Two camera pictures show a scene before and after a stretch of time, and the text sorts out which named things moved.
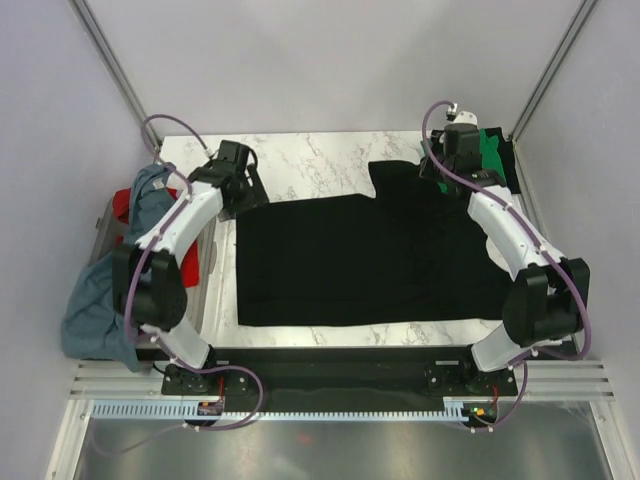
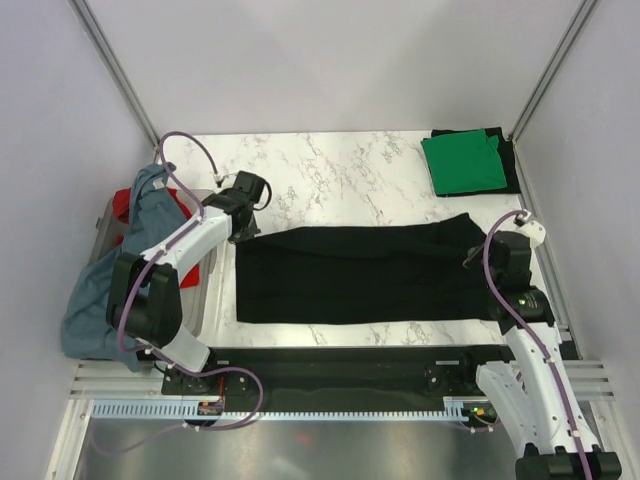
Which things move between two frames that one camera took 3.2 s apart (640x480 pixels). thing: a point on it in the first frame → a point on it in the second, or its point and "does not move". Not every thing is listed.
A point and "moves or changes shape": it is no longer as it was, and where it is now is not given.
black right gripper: [428, 172] → [472, 252]
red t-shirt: [189, 252] does not move
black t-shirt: [409, 250] moves or changes shape
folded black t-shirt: [508, 159] does not move
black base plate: [340, 374] does not move
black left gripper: [255, 197] → [246, 235]
